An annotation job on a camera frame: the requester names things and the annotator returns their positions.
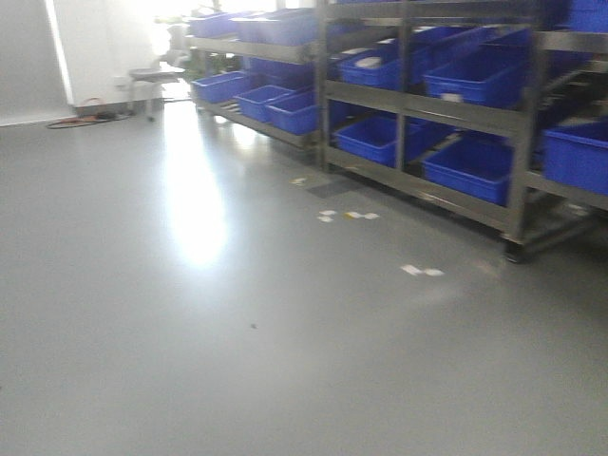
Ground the far metal shelf rack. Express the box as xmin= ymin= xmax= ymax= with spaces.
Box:
xmin=187 ymin=9 xmax=319 ymax=152

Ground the metal shelf rack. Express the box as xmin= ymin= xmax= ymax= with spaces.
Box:
xmin=187 ymin=9 xmax=319 ymax=152
xmin=315 ymin=1 xmax=607 ymax=262

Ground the right metal shelf rack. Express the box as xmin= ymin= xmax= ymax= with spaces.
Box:
xmin=315 ymin=1 xmax=607 ymax=262

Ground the grey stool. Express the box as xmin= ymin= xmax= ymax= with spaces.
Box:
xmin=127 ymin=66 xmax=185 ymax=122

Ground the orange cable on floor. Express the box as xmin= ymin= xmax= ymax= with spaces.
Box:
xmin=46 ymin=97 xmax=132 ymax=130

